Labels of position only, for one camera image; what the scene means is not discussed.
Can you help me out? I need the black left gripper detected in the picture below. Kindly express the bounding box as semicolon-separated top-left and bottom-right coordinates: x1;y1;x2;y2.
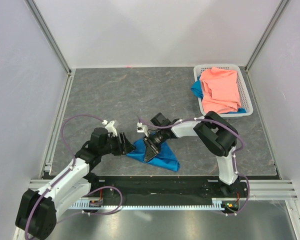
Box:
99;132;136;156

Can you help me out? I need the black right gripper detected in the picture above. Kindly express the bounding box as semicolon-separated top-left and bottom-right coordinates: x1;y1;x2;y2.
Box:
142;129;167;163

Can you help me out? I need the blue satin napkin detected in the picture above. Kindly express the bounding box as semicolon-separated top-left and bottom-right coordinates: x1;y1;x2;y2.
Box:
126;138;180;172

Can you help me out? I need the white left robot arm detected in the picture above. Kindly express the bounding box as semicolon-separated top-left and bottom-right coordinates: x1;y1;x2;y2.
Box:
15;127;136;240

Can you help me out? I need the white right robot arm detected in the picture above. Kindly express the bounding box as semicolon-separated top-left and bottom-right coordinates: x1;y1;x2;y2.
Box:
137;111;239;197

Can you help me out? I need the blue cloth in basket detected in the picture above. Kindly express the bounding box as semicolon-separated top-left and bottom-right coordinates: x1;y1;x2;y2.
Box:
190;80;204;100

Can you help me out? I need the salmon pink cloth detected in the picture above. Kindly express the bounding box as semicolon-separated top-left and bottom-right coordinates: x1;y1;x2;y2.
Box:
199;67;242;114

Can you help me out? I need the white plastic basket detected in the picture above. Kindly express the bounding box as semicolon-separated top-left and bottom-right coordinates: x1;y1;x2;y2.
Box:
193;63;254;119

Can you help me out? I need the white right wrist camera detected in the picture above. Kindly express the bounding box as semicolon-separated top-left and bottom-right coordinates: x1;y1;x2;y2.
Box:
136;122;149;137

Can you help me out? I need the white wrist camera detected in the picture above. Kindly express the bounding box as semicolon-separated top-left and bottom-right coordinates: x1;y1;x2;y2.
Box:
101;120;119;137
136;122;149;137

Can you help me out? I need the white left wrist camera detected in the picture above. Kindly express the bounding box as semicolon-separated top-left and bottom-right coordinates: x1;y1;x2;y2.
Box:
101;120;119;137

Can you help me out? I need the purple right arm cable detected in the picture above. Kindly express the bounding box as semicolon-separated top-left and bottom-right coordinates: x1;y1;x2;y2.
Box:
137;117;251;217

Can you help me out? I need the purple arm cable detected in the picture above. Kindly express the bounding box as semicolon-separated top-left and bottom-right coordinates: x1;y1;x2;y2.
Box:
24;114;123;240
137;117;251;217

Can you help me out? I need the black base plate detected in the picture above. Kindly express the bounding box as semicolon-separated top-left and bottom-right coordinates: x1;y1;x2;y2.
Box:
90;176;248;205

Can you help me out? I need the white slotted cable duct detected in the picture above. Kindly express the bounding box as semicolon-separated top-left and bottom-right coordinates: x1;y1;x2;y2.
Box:
69;198;225;211

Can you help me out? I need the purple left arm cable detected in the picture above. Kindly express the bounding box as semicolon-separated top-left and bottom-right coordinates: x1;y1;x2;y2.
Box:
24;114;123;240

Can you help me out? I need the aluminium front rail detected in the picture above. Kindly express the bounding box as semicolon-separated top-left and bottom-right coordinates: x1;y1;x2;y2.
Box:
30;177;296;199

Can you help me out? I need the left aluminium frame post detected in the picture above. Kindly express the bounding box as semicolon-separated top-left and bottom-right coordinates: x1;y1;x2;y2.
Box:
24;0;73;75

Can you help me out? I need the aluminium frame post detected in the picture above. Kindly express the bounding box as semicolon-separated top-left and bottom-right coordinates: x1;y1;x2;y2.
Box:
244;0;290;73
24;0;73;75

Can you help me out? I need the right aluminium frame post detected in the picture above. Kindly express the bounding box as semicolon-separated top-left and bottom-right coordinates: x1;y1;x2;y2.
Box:
244;0;290;73

